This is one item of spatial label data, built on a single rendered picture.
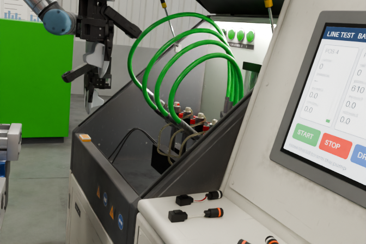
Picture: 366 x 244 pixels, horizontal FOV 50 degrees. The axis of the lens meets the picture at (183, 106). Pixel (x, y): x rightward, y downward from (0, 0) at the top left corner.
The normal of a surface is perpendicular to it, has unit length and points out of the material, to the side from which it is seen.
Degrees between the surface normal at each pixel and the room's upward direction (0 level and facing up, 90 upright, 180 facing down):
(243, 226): 0
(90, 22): 90
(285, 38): 76
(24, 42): 90
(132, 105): 90
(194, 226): 0
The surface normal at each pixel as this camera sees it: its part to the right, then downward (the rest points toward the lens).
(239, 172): -0.83, -0.24
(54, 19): 0.07, 0.20
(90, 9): 0.46, 0.22
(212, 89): -0.88, -0.01
